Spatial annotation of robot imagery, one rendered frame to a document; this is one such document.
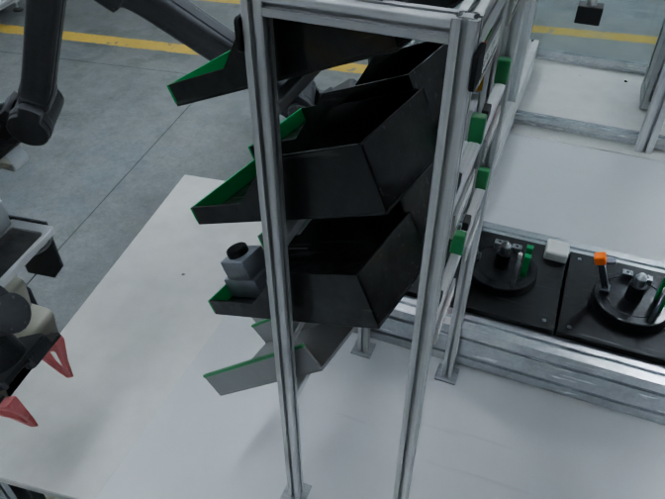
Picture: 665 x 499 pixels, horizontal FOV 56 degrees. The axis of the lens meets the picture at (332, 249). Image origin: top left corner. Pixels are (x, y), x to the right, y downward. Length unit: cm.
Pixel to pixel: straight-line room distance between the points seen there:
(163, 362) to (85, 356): 16
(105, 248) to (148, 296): 157
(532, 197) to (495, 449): 77
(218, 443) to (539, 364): 59
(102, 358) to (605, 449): 94
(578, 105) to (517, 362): 117
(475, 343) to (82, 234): 223
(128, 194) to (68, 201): 28
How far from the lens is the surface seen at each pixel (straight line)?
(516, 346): 119
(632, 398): 125
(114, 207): 321
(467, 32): 48
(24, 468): 123
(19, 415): 107
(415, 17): 48
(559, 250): 135
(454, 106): 51
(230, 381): 99
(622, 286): 132
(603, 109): 220
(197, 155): 348
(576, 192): 177
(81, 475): 118
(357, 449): 113
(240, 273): 85
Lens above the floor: 183
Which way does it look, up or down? 41 degrees down
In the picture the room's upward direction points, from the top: straight up
